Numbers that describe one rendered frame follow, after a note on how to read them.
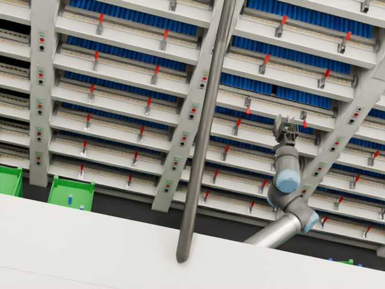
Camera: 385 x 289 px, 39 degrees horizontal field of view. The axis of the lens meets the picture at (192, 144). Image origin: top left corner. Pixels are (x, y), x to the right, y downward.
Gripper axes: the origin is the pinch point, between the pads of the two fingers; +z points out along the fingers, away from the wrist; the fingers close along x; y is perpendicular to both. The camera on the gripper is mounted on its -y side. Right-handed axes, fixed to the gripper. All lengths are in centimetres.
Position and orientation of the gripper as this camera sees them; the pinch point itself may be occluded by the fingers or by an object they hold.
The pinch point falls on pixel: (282, 118)
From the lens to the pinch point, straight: 234.7
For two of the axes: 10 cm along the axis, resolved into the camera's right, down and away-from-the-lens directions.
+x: -9.7, -2.0, -1.3
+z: 0.7, -7.7, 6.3
